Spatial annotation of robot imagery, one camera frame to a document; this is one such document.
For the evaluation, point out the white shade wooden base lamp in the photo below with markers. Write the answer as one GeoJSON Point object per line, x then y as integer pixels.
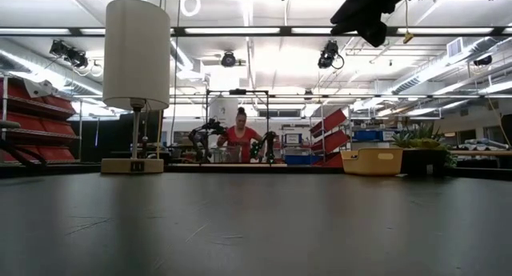
{"type": "Point", "coordinates": [136, 68]}

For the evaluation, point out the yellow plastic bin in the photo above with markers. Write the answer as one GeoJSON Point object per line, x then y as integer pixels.
{"type": "Point", "coordinates": [373, 162]}

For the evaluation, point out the person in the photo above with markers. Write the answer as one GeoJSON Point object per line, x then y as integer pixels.
{"type": "Point", "coordinates": [240, 138]}

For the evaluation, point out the potted succulent plant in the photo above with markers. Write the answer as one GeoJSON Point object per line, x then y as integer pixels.
{"type": "Point", "coordinates": [424, 152]}

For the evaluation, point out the black ceiling camera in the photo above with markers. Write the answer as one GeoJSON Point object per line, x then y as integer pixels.
{"type": "Point", "coordinates": [228, 59]}
{"type": "Point", "coordinates": [329, 54]}
{"type": "Point", "coordinates": [68, 54]}

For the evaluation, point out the blue storage bin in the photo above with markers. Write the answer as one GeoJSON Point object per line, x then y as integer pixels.
{"type": "Point", "coordinates": [368, 136]}
{"type": "Point", "coordinates": [300, 160]}

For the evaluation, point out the black background robot arm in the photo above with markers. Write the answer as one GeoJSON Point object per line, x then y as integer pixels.
{"type": "Point", "coordinates": [204, 138]}
{"type": "Point", "coordinates": [267, 146]}

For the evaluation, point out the white cylinder tank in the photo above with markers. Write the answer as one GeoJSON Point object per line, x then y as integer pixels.
{"type": "Point", "coordinates": [224, 110]}

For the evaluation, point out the red bin rack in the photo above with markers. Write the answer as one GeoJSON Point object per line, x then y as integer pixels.
{"type": "Point", "coordinates": [332, 122]}

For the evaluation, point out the wooden workbench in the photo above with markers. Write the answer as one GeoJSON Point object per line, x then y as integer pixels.
{"type": "Point", "coordinates": [480, 152]}

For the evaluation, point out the red bin shelf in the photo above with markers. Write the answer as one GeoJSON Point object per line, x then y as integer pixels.
{"type": "Point", "coordinates": [36, 124]}

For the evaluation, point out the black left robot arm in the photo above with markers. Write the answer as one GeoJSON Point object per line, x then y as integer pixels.
{"type": "Point", "coordinates": [16, 152]}

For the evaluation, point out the overhead light bar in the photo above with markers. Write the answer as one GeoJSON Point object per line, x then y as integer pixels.
{"type": "Point", "coordinates": [232, 30]}

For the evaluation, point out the white sign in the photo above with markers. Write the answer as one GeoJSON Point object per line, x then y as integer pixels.
{"type": "Point", "coordinates": [293, 138]}

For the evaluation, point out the black frame stand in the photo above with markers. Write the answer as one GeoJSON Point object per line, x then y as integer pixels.
{"type": "Point", "coordinates": [238, 91]}

